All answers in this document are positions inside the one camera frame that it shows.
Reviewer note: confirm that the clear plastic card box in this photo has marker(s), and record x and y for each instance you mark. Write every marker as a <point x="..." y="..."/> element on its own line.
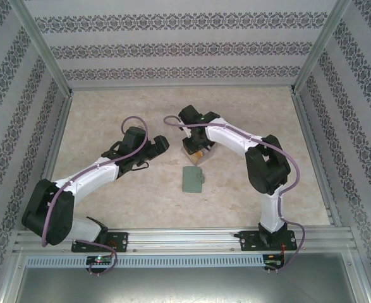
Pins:
<point x="205" y="158"/>

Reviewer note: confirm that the clear plastic food container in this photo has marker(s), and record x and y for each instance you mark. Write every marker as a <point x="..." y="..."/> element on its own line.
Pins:
<point x="191" y="180"/>

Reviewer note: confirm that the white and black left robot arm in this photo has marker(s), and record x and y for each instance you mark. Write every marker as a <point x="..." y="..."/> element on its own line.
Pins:
<point x="90" y="176"/>

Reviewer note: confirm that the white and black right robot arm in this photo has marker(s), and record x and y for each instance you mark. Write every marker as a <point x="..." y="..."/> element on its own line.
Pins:
<point x="229" y="135"/>

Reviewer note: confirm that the orange card stack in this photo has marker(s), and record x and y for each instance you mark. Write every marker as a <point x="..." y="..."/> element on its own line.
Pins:
<point x="198" y="154"/>

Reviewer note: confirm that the left green circuit board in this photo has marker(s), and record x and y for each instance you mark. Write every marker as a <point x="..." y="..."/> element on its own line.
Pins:
<point x="100" y="260"/>

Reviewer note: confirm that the green circuit board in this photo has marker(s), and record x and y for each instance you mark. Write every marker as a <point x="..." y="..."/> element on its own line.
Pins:
<point x="272" y="262"/>
<point x="100" y="260"/>

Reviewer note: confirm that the grey metal sheet shelf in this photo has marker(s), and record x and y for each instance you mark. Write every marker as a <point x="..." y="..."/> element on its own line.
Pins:
<point x="185" y="287"/>

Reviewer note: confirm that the right green circuit board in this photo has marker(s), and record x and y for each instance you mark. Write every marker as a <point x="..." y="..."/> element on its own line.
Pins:
<point x="272" y="262"/>

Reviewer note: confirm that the aluminium side rail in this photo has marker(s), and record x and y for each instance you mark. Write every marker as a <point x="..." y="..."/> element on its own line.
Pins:
<point x="306" y="132"/>
<point x="58" y="132"/>

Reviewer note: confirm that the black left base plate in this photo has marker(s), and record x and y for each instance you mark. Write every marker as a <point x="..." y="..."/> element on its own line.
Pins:
<point x="120" y="241"/>

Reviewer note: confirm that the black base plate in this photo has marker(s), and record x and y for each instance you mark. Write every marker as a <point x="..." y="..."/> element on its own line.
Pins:
<point x="120" y="241"/>
<point x="248" y="241"/>

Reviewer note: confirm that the aluminium front rail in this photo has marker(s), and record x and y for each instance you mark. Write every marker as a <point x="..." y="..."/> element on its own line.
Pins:
<point x="182" y="240"/>

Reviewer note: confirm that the aluminium frame post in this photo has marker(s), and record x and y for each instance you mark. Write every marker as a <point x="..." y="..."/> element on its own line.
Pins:
<point x="43" y="50"/>
<point x="321" y="47"/>

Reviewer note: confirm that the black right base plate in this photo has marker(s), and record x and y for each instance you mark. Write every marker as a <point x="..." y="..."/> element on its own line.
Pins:
<point x="248" y="241"/>

